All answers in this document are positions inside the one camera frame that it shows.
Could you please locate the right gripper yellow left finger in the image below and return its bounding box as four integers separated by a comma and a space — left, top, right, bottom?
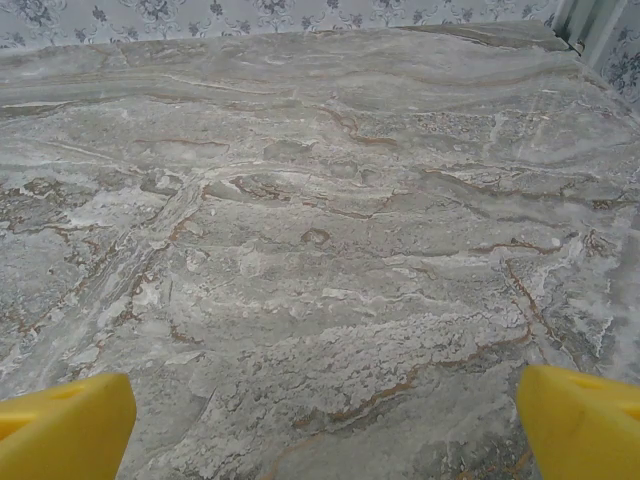
0, 372, 138, 480

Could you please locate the aluminium corner post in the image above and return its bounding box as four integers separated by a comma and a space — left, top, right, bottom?
552, 0, 619, 71

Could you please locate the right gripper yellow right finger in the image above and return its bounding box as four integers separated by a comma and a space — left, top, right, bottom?
516, 364, 640, 480

